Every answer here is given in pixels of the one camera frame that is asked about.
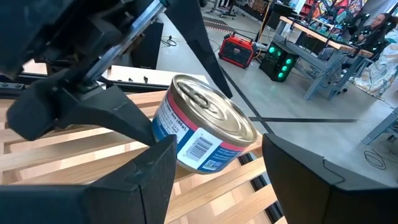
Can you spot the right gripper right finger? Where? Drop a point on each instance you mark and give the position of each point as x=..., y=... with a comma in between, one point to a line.
x=326, y=199

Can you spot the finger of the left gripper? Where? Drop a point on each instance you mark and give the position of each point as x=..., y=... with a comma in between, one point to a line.
x=93, y=109
x=192, y=31

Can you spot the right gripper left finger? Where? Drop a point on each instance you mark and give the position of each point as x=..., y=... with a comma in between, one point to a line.
x=93, y=202

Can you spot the gold-top blue pink can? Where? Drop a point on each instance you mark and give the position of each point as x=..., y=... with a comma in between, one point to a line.
x=211, y=112

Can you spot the wooden slatted shelf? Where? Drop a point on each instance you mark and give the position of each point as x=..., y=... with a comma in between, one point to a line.
x=62, y=149

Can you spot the office chair base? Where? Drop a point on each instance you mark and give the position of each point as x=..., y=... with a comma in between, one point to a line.
x=224, y=9

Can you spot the black box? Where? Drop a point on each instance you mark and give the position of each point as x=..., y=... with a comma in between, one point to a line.
x=147, y=46

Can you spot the red black equipment case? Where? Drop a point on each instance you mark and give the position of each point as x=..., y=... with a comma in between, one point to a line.
x=237, y=51

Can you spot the grey metal table leg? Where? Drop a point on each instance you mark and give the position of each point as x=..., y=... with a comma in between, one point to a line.
x=381, y=127

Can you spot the black computer green lights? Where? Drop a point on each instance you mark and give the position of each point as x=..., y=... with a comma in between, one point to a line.
x=278, y=62

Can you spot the wooden top workbench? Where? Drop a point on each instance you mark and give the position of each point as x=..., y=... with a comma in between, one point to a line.
x=323, y=40

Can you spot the patterned cloth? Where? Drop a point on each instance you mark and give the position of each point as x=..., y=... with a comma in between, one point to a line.
x=377, y=74

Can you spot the person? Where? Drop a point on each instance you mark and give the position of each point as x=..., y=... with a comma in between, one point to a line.
x=376, y=28

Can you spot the black metal table frame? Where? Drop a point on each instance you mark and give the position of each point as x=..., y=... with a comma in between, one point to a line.
x=140, y=87

